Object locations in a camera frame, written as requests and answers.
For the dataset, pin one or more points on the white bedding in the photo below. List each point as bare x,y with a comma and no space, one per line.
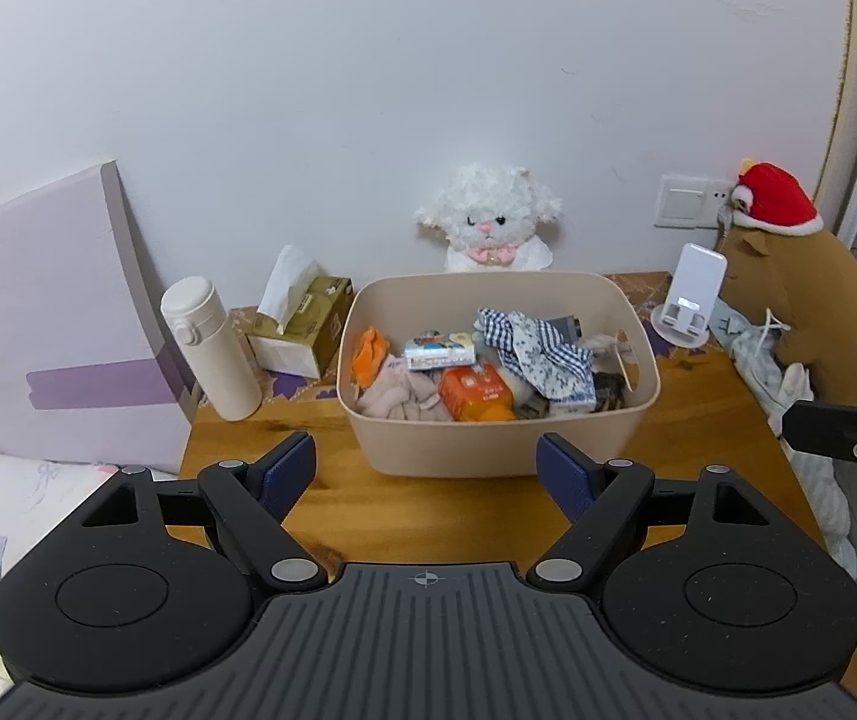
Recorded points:
8,495

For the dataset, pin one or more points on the beige plastic storage bin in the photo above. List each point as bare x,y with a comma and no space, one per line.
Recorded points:
488,450

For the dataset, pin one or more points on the wooden desktop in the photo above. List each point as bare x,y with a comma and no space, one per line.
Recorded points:
698,420

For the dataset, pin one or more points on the gold tissue box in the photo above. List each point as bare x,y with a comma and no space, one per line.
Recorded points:
308,322

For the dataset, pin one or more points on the white phone stand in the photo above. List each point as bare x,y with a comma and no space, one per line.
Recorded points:
698,270

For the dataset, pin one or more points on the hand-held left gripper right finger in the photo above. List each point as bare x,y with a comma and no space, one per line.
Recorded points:
563,476

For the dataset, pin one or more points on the orange snack packet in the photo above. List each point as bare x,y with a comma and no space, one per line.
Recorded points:
473,390

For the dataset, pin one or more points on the white lamb plush toy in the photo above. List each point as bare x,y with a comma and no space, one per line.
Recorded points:
488,202

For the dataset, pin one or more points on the grey floral cloth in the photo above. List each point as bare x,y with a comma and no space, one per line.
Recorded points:
533,337

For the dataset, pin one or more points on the red bird plush hat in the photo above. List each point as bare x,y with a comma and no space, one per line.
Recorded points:
773,199

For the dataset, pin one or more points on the orange sock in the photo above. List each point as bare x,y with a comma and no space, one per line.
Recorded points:
368,356

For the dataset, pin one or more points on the brown plush toy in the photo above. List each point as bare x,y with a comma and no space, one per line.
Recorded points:
826,292

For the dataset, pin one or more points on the light blue cloth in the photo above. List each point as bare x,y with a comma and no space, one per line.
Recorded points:
758,360

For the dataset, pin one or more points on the beige sock with purple print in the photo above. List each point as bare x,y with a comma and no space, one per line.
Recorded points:
406,394

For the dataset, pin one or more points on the white and purple board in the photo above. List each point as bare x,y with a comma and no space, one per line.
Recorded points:
46,300

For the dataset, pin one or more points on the white thermos bottle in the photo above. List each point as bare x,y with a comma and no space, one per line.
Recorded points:
211,360

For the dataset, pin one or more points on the blue checkered cloth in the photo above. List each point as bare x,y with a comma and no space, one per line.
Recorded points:
494,324

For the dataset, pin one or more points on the cartoon print tissue packet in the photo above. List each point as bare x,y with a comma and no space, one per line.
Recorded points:
440,352

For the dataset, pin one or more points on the white wall socket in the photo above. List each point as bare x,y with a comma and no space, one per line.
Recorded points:
687,199

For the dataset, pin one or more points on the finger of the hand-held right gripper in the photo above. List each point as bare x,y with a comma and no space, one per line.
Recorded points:
833,427

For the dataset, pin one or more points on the clear plastic packet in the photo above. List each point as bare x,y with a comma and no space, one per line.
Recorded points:
608,349

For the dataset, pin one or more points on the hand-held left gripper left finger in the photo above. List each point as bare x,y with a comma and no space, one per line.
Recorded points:
290,469

